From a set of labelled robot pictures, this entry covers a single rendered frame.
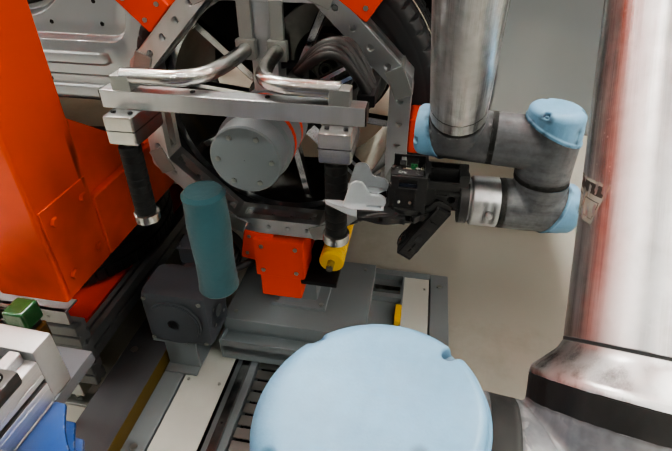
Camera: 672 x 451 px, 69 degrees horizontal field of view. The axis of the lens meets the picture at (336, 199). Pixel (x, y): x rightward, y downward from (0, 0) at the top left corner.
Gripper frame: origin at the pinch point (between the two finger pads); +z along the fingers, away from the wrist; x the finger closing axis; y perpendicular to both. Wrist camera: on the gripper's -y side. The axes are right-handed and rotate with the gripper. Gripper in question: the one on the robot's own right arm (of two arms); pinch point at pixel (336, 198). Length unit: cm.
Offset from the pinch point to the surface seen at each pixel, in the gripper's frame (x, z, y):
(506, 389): -33, -45, -83
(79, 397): -8, 75, -80
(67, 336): -7, 69, -53
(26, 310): 16, 49, -17
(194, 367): -19, 44, -74
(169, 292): -16, 44, -43
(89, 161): -18, 57, -8
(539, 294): -76, -62, -83
